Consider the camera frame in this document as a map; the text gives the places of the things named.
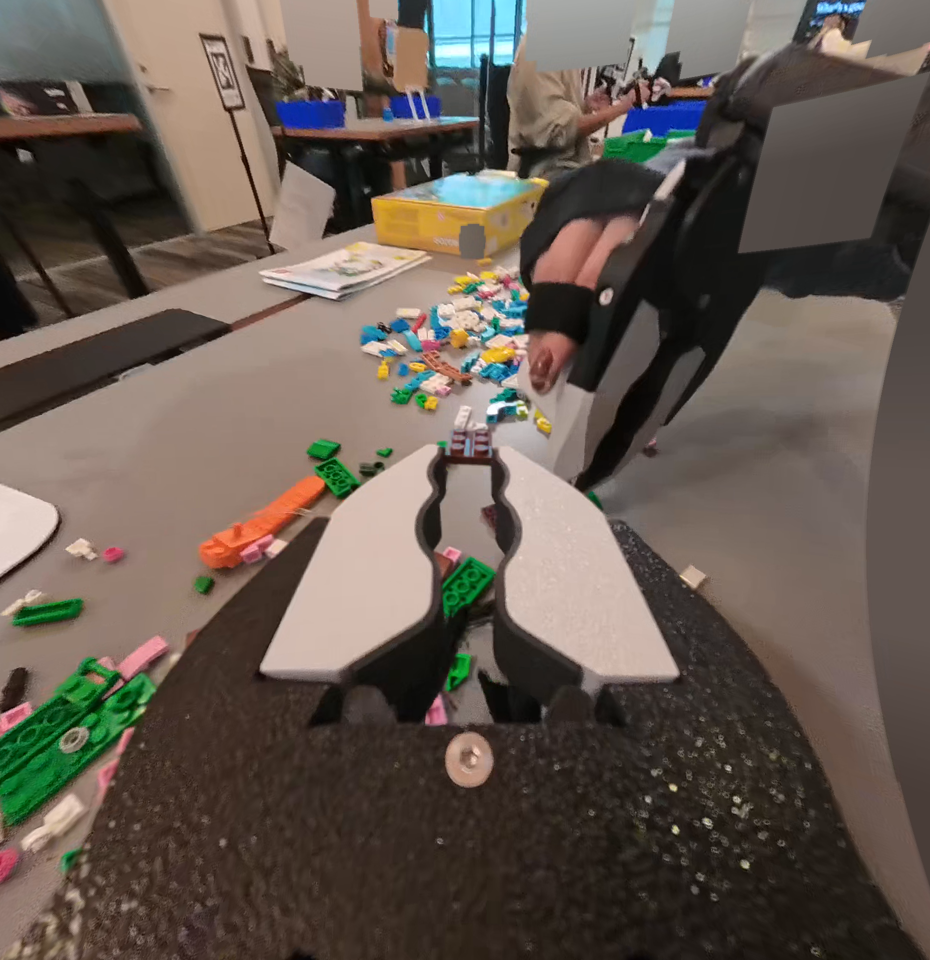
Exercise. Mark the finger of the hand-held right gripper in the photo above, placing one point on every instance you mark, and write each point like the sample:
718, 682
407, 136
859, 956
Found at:
622, 375
570, 427

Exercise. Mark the frosted glass partition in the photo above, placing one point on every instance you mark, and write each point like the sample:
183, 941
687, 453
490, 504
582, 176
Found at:
45, 30

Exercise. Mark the black desk mat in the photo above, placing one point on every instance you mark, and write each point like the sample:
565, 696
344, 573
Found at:
97, 360

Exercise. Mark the green lego plate assembly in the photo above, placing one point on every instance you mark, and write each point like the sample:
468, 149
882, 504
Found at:
52, 742

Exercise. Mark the large green ringed lego plate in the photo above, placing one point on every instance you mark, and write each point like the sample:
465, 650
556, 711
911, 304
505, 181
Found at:
468, 585

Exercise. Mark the white lego tile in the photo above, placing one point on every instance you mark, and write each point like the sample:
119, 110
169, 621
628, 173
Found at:
692, 577

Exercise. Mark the black lego piece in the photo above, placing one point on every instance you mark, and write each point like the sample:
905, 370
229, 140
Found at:
13, 688

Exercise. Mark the blue storage bin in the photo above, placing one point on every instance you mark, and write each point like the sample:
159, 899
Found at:
311, 112
663, 120

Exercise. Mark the small green lego slope tile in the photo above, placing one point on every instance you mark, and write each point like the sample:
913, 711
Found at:
324, 448

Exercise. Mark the person's right hand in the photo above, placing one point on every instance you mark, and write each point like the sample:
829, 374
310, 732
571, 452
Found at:
585, 251

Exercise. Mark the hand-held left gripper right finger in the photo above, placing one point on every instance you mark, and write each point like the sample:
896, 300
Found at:
585, 592

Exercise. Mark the yellow lego box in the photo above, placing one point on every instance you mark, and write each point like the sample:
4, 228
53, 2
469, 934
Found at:
420, 217

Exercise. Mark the wooden background desk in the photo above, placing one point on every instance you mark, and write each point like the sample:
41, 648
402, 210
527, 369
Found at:
60, 126

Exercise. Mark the dark green lego connector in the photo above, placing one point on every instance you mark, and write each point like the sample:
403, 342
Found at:
371, 469

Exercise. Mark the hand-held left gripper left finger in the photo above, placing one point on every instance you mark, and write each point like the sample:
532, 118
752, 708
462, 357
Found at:
352, 592

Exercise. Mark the white paper sheet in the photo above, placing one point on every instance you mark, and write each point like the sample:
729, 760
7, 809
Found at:
303, 202

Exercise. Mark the orange lego brick separator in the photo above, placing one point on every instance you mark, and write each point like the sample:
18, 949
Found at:
262, 521

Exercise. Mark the scatter of small lego pieces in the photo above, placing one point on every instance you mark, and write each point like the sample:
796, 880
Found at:
113, 555

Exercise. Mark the small pink lego slope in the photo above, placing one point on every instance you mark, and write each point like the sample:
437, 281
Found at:
255, 551

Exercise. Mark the long pink lego plate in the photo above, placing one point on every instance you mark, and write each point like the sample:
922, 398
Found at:
142, 656

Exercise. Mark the brown lego plate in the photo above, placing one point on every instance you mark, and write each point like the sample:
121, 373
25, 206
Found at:
472, 454

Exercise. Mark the small green lego plate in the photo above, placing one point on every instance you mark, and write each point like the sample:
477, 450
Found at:
337, 478

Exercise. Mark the black sign stand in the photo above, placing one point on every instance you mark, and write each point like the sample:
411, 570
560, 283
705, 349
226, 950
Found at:
221, 71

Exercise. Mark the white book stand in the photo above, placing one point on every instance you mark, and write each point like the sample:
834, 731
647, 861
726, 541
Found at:
11, 525

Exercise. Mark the stack of instruction booklets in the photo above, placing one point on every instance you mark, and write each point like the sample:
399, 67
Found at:
345, 270

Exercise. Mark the pile of colourful lego pieces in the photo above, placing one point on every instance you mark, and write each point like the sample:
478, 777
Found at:
472, 330

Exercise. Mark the narrow green lego plate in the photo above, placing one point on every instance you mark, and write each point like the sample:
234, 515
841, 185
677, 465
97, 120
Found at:
49, 611

